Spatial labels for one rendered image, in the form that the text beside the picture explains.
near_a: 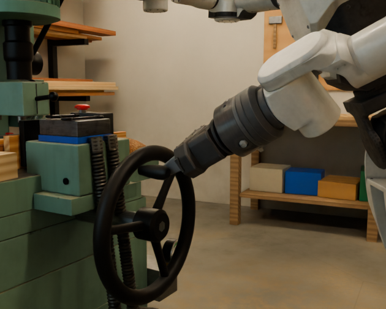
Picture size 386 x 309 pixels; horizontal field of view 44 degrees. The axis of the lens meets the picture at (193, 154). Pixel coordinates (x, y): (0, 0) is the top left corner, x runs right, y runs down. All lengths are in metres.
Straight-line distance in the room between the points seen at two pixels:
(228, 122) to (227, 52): 3.69
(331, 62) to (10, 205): 0.57
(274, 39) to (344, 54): 3.59
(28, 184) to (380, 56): 0.61
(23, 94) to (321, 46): 0.62
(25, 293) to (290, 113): 0.57
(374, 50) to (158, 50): 4.11
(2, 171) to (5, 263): 0.16
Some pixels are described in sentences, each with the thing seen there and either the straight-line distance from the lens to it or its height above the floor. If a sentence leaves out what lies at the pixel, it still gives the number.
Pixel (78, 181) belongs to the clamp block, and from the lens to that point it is 0.85.
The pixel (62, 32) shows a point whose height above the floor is 1.52.
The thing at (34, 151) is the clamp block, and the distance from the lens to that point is 0.92.
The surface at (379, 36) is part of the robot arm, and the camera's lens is 0.64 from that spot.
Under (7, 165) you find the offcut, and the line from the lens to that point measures 0.88.
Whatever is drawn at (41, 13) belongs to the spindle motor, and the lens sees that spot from 1.03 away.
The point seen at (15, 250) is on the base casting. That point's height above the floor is 0.78.
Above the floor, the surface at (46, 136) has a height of 0.97.
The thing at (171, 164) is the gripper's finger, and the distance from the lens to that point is 0.80.
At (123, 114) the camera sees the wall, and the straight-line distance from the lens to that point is 4.88.
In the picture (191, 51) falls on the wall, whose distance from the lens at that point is 4.52.
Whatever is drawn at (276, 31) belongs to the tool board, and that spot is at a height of 1.54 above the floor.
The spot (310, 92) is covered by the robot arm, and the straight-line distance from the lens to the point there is 0.68.
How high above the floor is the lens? 1.05
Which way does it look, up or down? 8 degrees down
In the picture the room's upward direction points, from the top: straight up
